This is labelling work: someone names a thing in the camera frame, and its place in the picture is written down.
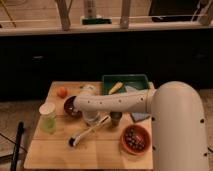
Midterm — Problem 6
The white dish brush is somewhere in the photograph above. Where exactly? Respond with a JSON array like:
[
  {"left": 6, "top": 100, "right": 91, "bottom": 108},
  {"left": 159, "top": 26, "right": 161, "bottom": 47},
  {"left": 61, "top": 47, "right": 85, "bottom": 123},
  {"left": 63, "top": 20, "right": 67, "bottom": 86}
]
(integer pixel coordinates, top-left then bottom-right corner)
[{"left": 68, "top": 116, "right": 109, "bottom": 147}]

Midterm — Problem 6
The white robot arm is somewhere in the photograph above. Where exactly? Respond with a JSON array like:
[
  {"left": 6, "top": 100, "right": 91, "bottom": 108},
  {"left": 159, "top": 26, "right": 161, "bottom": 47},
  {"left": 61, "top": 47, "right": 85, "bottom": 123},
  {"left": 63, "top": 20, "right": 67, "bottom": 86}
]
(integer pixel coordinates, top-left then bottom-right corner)
[{"left": 74, "top": 81, "right": 209, "bottom": 171}]

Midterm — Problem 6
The small metal cup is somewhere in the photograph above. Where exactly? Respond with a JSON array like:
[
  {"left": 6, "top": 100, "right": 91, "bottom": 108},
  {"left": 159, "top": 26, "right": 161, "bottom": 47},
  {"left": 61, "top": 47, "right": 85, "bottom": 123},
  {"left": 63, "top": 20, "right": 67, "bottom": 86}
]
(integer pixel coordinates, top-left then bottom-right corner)
[{"left": 110, "top": 112, "right": 122, "bottom": 126}]

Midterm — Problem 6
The dark brown bowl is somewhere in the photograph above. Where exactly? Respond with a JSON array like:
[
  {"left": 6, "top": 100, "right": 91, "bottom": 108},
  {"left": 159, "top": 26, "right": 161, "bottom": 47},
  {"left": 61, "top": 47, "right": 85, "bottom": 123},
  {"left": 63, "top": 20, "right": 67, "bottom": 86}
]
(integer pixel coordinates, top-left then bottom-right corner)
[{"left": 64, "top": 96, "right": 82, "bottom": 118}]

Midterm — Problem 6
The orange tomato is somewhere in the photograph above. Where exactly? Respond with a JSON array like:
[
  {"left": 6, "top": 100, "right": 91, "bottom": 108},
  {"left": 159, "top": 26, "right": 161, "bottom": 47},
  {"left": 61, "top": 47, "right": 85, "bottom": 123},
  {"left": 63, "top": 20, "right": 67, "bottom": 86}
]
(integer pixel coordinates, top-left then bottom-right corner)
[{"left": 57, "top": 87, "right": 68, "bottom": 98}]

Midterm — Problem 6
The yellow corn cob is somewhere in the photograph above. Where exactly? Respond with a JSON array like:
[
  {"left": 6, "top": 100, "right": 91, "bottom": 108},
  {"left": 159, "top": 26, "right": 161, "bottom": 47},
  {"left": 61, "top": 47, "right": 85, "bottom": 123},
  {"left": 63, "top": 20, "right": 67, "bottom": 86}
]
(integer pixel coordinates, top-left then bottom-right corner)
[{"left": 108, "top": 82, "right": 123, "bottom": 95}]

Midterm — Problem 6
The green cup with lid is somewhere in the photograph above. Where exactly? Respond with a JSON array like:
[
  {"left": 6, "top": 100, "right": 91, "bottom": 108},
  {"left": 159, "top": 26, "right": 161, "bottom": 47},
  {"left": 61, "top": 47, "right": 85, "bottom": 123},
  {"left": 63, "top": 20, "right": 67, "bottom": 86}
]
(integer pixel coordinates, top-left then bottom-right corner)
[{"left": 39, "top": 102, "right": 56, "bottom": 134}]

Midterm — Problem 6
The blue sponge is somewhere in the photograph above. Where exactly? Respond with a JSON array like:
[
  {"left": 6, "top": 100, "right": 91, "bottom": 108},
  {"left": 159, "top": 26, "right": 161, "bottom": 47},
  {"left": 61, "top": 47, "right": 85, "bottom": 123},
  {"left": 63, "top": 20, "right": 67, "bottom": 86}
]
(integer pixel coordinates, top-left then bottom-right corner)
[{"left": 130, "top": 113, "right": 150, "bottom": 122}]

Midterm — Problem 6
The grey triangular cloth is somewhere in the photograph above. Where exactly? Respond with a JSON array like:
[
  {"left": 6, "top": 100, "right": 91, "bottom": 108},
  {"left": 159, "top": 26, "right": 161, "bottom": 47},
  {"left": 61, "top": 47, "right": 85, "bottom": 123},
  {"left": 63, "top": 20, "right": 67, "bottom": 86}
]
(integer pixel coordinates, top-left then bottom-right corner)
[{"left": 125, "top": 85, "right": 138, "bottom": 92}]

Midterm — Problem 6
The orange bowl with dark balls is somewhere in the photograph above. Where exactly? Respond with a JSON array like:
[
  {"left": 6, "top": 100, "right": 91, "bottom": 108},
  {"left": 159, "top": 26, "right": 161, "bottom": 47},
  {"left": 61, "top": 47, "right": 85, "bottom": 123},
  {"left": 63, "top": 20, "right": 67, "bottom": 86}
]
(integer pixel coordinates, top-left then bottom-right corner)
[{"left": 120, "top": 124, "right": 151, "bottom": 155}]

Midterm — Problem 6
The green plastic tray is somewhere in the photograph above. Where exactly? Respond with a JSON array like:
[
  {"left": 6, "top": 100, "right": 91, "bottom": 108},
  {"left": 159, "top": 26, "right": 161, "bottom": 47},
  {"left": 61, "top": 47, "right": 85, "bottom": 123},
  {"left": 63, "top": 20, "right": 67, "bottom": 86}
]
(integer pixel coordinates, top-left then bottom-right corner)
[{"left": 102, "top": 74, "right": 150, "bottom": 95}]

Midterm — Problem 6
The black pole stand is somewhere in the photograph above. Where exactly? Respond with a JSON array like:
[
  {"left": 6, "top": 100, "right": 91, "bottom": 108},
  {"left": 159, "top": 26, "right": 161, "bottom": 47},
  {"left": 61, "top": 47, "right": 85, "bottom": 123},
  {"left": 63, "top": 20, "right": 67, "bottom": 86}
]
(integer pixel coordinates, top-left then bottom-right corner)
[{"left": 10, "top": 122, "right": 24, "bottom": 171}]

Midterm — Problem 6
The green box on shelf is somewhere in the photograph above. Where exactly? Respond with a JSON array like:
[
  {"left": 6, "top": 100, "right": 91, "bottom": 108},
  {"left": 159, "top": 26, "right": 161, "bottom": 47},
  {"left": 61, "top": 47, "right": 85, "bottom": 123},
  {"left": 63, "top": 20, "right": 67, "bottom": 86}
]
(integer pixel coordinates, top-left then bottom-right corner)
[{"left": 82, "top": 18, "right": 112, "bottom": 25}]

